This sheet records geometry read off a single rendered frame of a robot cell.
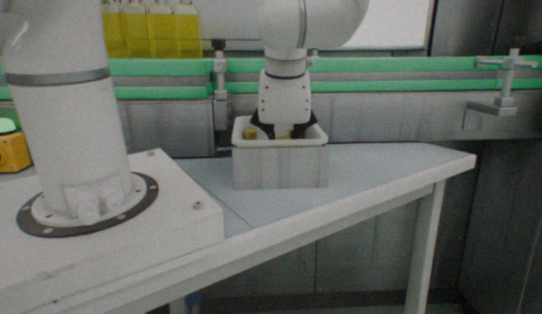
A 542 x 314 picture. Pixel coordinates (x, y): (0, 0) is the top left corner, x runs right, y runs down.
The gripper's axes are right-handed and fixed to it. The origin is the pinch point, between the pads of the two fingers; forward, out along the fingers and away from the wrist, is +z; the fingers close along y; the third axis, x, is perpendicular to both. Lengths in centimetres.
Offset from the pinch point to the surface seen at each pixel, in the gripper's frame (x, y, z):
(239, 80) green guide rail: -20.1, 9.8, -6.0
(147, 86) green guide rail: -10.2, 29.1, -8.3
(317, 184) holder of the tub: 12.0, -5.5, 1.8
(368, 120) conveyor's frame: -16.6, -23.1, 3.7
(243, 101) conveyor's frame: -16.9, 9.0, -1.8
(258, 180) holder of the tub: 12.0, 5.0, 0.6
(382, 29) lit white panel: -40, -31, -14
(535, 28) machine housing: -44, -78, -12
